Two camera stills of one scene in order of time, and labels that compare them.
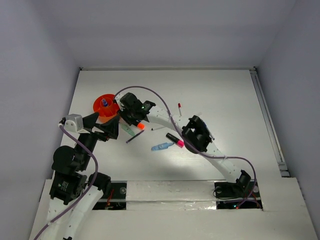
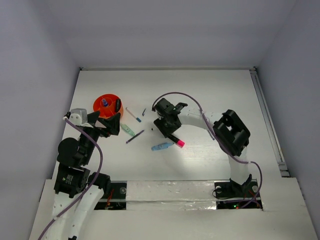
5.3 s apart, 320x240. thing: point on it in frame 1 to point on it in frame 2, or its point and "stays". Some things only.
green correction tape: (128, 129) stays
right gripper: (122, 113) to (165, 130)
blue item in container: (105, 103) stays
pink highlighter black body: (172, 138) stays
